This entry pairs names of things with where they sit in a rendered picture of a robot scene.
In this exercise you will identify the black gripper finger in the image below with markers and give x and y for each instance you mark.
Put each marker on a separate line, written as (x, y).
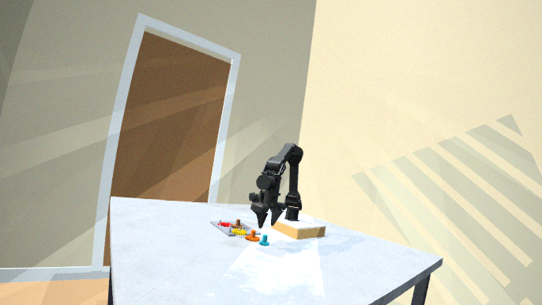
(275, 215)
(260, 218)

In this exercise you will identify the cyan gear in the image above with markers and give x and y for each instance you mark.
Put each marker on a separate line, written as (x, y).
(264, 240)

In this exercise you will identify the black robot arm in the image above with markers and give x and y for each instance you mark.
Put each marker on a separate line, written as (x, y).
(271, 176)

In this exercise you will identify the tan gear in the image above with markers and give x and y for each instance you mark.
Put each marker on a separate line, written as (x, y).
(237, 225)

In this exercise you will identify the yellow gear with black stripe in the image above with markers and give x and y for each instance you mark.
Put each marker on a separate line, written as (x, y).
(238, 232)

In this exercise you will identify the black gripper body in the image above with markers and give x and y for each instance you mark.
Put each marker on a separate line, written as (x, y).
(269, 202)

